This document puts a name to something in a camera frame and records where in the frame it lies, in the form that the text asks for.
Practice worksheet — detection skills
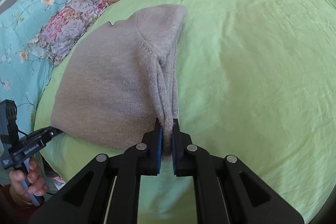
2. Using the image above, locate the green bed sheet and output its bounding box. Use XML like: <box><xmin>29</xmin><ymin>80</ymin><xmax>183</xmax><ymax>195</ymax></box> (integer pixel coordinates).
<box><xmin>34</xmin><ymin>0</ymin><xmax>336</xmax><ymax>224</ymax></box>

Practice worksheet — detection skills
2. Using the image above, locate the person's left hand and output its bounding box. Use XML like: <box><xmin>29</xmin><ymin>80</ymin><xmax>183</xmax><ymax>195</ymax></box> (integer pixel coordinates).
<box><xmin>9</xmin><ymin>157</ymin><xmax>48</xmax><ymax>202</ymax></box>

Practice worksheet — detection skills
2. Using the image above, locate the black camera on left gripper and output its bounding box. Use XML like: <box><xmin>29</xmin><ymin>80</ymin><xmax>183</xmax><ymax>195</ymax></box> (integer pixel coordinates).
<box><xmin>1</xmin><ymin>100</ymin><xmax>19</xmax><ymax>146</ymax></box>

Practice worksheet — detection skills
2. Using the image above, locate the purple floral pillow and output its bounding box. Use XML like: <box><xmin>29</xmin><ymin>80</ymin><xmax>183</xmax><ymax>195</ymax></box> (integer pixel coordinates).
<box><xmin>28</xmin><ymin>0</ymin><xmax>108</xmax><ymax>66</ymax></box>

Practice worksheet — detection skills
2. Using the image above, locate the blue floral quilt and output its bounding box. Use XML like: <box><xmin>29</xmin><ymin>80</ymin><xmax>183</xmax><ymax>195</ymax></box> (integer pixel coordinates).
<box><xmin>1</xmin><ymin>0</ymin><xmax>68</xmax><ymax>133</ymax></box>

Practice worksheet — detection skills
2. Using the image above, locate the beige knitted sweater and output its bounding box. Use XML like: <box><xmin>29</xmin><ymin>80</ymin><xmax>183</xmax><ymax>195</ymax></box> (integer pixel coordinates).
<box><xmin>51</xmin><ymin>5</ymin><xmax>187</xmax><ymax>159</ymax></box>

